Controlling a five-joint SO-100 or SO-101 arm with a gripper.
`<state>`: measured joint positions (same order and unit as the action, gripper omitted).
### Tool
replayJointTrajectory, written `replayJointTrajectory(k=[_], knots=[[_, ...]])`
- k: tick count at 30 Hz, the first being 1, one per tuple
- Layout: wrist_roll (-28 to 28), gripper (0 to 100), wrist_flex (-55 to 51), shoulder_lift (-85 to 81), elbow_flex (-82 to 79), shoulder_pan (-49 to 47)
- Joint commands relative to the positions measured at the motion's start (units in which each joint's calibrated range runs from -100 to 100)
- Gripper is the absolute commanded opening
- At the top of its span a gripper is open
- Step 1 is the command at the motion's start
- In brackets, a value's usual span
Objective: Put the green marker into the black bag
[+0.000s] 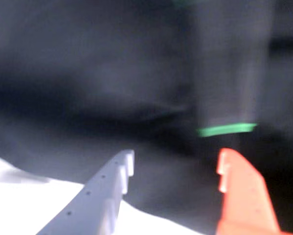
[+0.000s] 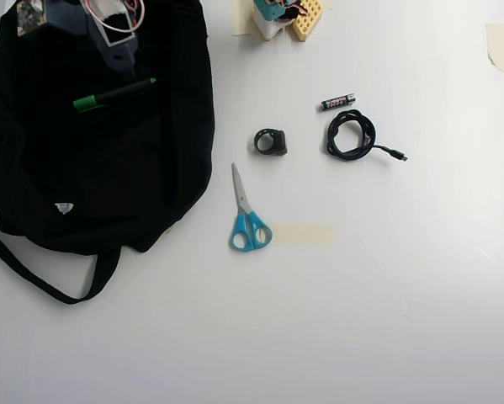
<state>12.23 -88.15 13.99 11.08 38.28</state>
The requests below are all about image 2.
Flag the grey blue gripper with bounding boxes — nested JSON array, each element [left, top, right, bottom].
[[45, 0, 140, 71]]

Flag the green marker with black barrel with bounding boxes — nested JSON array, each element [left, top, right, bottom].
[[72, 77, 158, 114]]

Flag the yellow perforated robot base part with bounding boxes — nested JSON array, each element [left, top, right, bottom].
[[291, 0, 323, 43]]

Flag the black fabric bag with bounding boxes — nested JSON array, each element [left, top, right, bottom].
[[0, 0, 217, 306]]

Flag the narrow beige masking tape strip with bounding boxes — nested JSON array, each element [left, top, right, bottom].
[[231, 0, 257, 37]]

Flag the black AAA battery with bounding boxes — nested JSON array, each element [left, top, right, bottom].
[[320, 93, 357, 113]]

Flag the wide beige masking tape strip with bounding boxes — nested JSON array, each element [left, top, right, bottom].
[[272, 222, 335, 247]]

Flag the torn beige masking tape piece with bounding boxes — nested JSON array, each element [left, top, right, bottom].
[[485, 23, 504, 75]]

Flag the bare camera circuit board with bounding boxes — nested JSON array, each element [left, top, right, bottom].
[[15, 0, 46, 37]]

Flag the red white servo wires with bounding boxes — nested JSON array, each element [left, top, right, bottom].
[[81, 0, 146, 33]]

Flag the black plastic ring clip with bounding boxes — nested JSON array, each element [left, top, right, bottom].
[[247, 128, 288, 157]]

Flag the blue handled scissors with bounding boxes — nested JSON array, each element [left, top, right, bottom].
[[228, 162, 273, 253]]

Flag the black coiled USB cable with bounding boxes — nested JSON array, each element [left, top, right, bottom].
[[326, 109, 410, 163]]

